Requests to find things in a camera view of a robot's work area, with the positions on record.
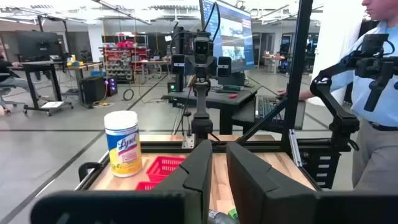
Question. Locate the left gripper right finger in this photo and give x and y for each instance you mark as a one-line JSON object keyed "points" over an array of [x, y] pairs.
{"points": [[264, 199]]}

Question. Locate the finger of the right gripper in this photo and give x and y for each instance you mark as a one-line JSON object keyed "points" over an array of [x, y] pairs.
{"points": [[224, 67], [178, 64]]}

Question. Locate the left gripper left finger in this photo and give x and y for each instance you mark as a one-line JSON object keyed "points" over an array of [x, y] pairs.
{"points": [[174, 202]]}

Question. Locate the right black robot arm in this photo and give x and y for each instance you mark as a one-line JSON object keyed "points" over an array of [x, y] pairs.
{"points": [[201, 124]]}

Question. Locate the red marker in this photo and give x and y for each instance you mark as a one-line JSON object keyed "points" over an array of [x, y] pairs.
{"points": [[233, 96]]}

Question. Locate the red plastic basket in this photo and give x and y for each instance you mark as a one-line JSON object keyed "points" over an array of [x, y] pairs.
{"points": [[146, 186], [163, 166]]}

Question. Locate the large computer monitor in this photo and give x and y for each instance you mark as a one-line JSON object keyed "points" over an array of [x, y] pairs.
{"points": [[233, 34]]}

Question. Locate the black standing desk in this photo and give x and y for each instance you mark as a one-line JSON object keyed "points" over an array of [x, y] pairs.
{"points": [[217, 101]]}

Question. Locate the shelf with red bins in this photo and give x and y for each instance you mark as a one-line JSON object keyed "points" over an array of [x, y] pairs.
{"points": [[124, 59]]}

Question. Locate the black keyboard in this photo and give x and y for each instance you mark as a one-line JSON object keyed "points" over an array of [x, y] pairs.
{"points": [[267, 107]]}

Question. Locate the person's hand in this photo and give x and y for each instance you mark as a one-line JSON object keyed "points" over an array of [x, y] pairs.
{"points": [[282, 92]]}

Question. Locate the computer tower purple lights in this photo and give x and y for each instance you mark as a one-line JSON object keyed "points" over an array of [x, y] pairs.
{"points": [[112, 86]]}

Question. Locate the Lysol wipes canister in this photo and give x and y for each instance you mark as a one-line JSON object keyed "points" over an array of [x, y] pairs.
{"points": [[122, 146]]}

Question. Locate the wooden top desk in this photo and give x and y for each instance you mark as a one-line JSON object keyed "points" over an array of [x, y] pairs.
{"points": [[90, 65]]}

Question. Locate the black computer tower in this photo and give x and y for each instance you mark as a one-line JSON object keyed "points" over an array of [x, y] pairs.
{"points": [[93, 90]]}

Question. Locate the black office desk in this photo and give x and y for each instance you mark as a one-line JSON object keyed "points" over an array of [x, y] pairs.
{"points": [[40, 65]]}

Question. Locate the black monitor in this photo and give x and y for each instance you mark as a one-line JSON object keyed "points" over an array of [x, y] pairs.
{"points": [[37, 45]]}

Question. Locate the person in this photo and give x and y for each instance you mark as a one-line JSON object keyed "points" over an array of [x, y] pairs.
{"points": [[6, 70], [376, 102]]}

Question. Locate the office chair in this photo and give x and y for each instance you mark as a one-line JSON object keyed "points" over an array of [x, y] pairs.
{"points": [[4, 91]]}

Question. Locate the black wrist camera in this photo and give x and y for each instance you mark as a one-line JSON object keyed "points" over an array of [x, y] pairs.
{"points": [[202, 46]]}

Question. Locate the silver aluminium rail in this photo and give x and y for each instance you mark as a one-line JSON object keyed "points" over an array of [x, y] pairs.
{"points": [[294, 147]]}

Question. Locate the silver mounting bracket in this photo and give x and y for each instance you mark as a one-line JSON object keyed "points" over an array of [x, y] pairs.
{"points": [[188, 143]]}

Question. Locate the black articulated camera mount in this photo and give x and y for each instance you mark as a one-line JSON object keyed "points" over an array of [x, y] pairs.
{"points": [[342, 121]]}

